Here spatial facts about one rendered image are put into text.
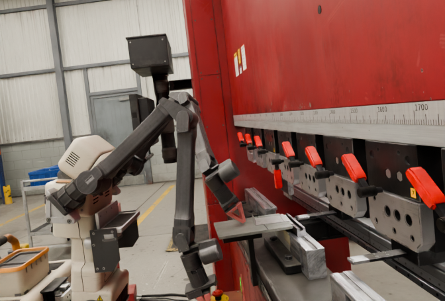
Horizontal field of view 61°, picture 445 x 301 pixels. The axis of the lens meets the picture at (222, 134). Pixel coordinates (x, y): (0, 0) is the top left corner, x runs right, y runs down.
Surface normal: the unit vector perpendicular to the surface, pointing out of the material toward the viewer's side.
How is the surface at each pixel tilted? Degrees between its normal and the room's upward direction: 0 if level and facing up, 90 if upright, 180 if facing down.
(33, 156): 90
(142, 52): 90
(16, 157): 90
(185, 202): 81
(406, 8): 90
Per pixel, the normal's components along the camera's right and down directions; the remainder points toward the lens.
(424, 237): 0.12, 0.04
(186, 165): -0.13, -0.08
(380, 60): -0.99, 0.11
